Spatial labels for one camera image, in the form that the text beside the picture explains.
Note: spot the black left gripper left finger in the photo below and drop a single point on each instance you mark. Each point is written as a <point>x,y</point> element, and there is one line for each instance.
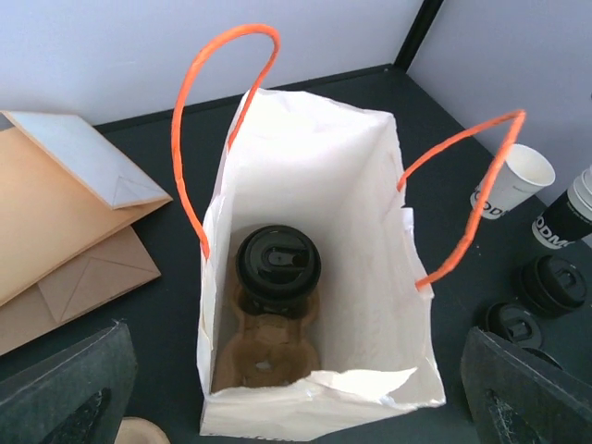
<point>78,395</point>

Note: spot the black paper coffee cup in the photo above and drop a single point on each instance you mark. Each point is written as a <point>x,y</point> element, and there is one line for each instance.
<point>278,268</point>

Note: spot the single paper coffee cup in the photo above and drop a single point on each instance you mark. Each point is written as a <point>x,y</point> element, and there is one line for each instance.
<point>524,173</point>

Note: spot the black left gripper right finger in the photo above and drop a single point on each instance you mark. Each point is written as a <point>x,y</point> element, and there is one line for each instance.
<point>516,397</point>

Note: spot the separated brown cup carrier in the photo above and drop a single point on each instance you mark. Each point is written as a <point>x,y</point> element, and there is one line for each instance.
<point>267,350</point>

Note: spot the brown kraft paper bag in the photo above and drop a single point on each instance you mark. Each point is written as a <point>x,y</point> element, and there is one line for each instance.
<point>110,269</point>

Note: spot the stack of paper cups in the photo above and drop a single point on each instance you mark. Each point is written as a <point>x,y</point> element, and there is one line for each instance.
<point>568,218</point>

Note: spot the orange kraft paper bag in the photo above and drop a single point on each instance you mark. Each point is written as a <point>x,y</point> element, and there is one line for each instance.
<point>64,188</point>

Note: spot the black plastic cup lid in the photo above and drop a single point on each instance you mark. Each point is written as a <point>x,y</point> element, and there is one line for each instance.
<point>515,324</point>

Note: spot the brown pulp cup carrier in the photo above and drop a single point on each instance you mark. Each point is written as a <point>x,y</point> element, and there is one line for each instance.
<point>135,430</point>

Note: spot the printed white paper bag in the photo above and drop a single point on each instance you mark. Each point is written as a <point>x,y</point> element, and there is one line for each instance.
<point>334,172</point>

